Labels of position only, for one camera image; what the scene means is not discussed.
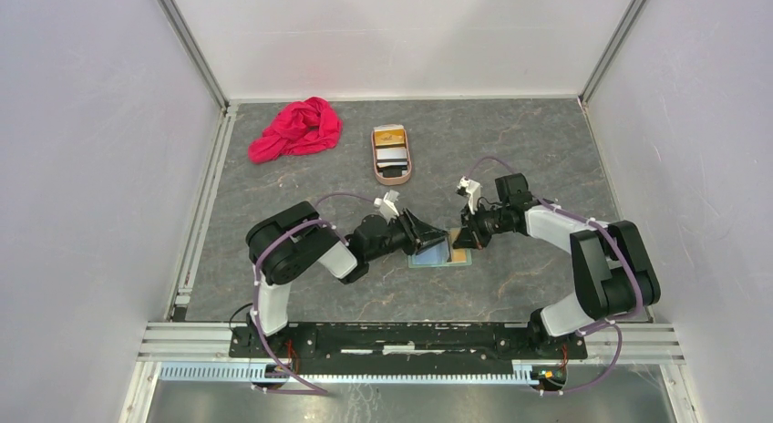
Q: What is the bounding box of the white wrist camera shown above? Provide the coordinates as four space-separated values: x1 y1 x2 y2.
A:
456 176 481 214
374 190 399 222

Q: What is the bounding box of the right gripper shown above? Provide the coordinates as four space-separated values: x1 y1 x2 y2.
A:
452 200 510 250

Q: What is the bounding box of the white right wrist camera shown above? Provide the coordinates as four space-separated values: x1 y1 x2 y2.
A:
456 176 481 214

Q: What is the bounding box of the green card holder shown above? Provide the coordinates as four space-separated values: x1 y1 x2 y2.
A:
407 238 472 268

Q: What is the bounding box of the pink oval tray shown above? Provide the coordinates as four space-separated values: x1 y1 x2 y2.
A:
371 124 413 186

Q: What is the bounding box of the white slotted cable duct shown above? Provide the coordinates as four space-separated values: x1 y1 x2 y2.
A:
159 362 538 387

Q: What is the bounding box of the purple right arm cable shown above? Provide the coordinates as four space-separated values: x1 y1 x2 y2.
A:
465 155 647 397

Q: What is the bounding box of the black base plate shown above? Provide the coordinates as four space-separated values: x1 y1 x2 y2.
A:
228 322 588 377

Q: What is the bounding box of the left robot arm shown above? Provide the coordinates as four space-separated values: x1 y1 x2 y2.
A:
245 194 448 357

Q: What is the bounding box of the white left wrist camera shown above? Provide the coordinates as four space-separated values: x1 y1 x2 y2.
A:
374 190 399 222

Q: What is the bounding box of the orange card with stripe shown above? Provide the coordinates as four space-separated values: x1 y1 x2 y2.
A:
447 228 471 266

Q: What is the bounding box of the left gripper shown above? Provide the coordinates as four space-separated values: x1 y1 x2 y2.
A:
366 207 449 262

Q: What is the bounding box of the gold card in tray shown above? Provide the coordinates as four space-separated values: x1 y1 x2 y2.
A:
373 129 406 148

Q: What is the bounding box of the silver card in tray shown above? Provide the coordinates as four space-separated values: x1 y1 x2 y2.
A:
375 147 408 168

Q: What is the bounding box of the red crumpled cloth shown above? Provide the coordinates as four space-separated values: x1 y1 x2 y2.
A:
247 97 343 164

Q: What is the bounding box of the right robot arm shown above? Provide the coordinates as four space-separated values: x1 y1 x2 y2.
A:
453 173 661 357

